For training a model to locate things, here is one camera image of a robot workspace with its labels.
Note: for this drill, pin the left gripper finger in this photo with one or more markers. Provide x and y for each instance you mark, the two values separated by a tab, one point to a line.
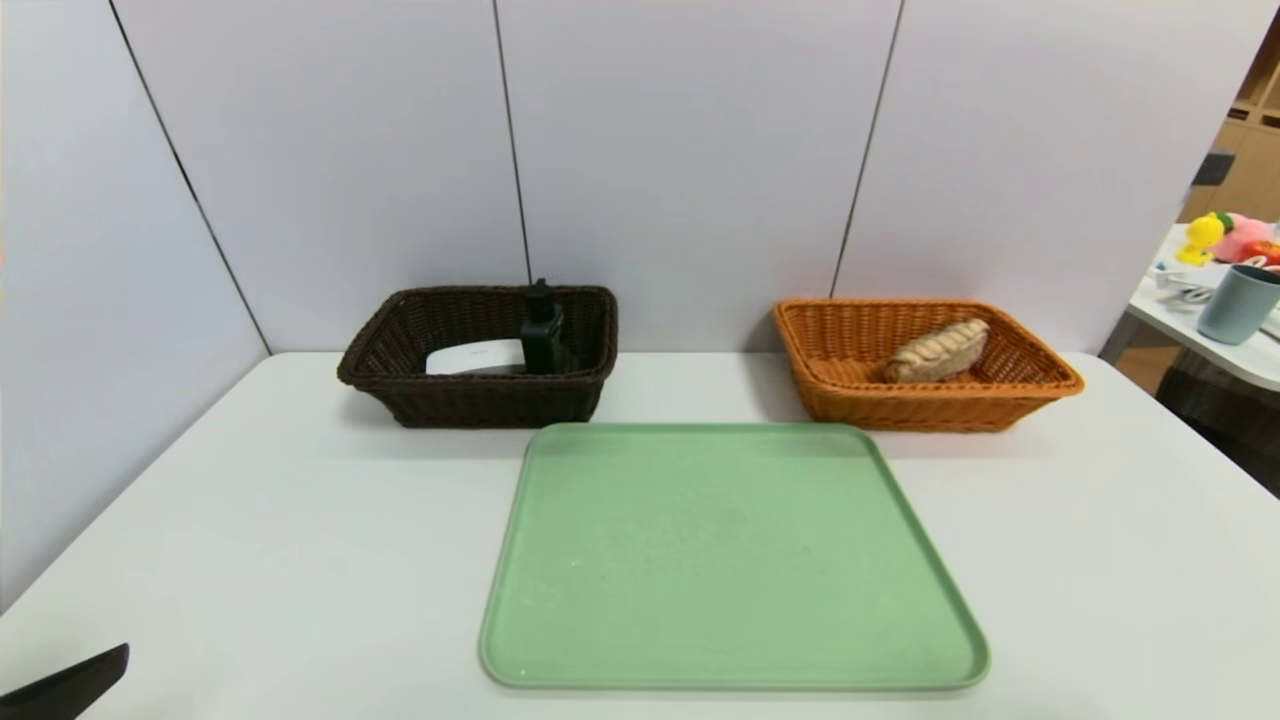
70	690

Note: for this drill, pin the white rectangular case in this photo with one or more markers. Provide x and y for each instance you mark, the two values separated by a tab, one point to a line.
475	358

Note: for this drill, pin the black pump bottle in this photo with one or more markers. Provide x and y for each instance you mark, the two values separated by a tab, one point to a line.
543	335

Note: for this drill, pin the striped bread loaf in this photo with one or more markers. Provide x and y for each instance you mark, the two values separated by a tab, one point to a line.
938	352

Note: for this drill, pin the dark brown wicker basket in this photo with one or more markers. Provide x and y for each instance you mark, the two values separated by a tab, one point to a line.
480	400

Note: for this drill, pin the orange wicker basket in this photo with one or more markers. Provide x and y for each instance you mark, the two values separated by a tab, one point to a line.
850	400

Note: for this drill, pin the green plastic tray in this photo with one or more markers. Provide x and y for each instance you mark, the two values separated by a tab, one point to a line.
720	560

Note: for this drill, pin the yellow duck toy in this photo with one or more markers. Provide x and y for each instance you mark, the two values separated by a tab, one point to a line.
1203	235

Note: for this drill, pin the white side table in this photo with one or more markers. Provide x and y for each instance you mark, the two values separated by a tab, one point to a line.
1250	362

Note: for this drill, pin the grey-blue cup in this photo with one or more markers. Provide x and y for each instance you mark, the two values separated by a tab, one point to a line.
1238	308

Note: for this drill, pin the pink plush toy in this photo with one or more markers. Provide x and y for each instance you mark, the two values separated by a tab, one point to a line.
1245	232

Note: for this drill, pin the red toy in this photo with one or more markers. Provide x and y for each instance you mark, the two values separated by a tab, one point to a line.
1262	252

